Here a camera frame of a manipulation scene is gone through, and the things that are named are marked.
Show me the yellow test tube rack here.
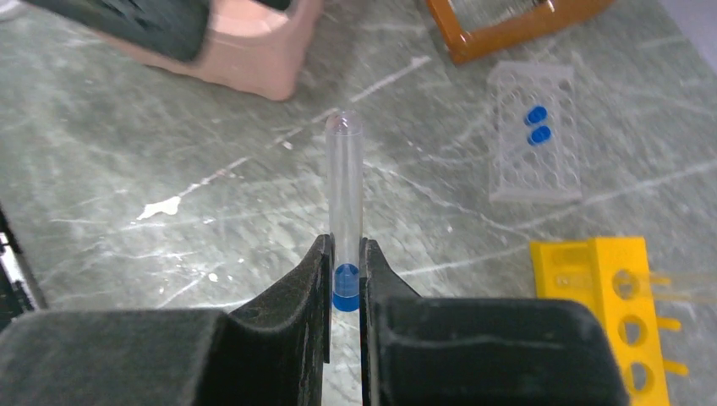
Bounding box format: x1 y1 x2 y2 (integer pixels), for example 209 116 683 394
529 236 689 406

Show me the blue capped tube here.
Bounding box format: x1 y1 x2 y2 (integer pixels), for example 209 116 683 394
523 105 548 126

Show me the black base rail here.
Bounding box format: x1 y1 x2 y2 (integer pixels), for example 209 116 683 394
1 211 47 331

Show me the pink plastic tub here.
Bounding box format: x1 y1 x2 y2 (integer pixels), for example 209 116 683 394
100 0 324 102

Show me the blue small cap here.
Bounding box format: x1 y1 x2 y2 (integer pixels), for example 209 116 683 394
325 110 365 313
527 125 552 146

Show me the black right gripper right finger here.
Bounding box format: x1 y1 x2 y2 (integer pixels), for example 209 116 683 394
359 239 630 405

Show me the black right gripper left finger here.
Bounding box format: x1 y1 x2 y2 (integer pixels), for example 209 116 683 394
1 235 331 405

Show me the clear acrylic tube rack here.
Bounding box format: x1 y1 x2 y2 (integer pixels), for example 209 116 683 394
487 61 583 204

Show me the wooden shelf rack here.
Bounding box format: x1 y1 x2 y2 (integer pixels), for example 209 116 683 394
425 0 613 65

